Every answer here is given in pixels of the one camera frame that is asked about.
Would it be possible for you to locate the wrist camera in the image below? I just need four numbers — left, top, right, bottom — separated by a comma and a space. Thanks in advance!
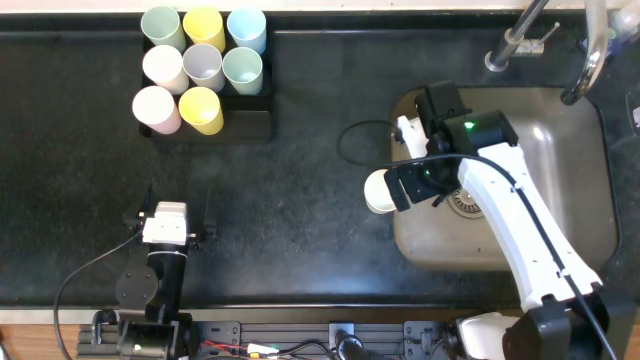
395, 114, 430, 160
141, 201, 190, 247

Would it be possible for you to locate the yellow cup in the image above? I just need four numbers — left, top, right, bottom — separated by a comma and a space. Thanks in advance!
182, 5, 227, 54
178, 86, 225, 137

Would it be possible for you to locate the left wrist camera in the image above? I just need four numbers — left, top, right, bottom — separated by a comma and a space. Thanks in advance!
141, 201, 190, 247

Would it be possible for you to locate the green cup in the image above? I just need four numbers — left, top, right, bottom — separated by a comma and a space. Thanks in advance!
221, 46, 264, 96
140, 4, 187, 53

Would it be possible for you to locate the blue soap bottle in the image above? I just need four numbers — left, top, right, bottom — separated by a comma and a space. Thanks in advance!
582, 0, 640, 59

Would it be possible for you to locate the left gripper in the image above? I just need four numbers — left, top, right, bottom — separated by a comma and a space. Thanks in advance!
122, 182, 220, 252

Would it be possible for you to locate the steel tap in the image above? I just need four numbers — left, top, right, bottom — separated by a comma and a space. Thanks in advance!
483, 0, 612, 107

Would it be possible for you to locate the pink cup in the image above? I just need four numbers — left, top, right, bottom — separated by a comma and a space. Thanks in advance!
131, 84, 183, 136

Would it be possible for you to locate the steel sink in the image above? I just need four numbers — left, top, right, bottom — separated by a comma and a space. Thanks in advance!
391, 87, 621, 274

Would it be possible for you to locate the black tray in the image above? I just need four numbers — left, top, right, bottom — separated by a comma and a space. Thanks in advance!
138, 14, 275, 145

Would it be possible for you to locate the black cable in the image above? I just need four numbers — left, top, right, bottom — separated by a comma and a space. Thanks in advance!
52, 232, 144, 360
337, 118, 620, 360

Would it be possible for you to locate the mounting rail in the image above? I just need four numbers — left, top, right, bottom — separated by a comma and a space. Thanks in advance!
77, 308, 464, 360

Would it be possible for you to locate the blue cup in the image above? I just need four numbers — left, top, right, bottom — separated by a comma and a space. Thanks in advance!
226, 6, 268, 55

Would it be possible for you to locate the white cup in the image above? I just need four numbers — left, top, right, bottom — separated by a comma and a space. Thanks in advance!
363, 168, 400, 215
141, 44, 190, 95

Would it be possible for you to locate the grey cup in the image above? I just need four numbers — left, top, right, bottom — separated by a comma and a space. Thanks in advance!
182, 43, 226, 94

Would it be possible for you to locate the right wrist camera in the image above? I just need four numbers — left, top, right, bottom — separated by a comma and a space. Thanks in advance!
395, 114, 430, 160

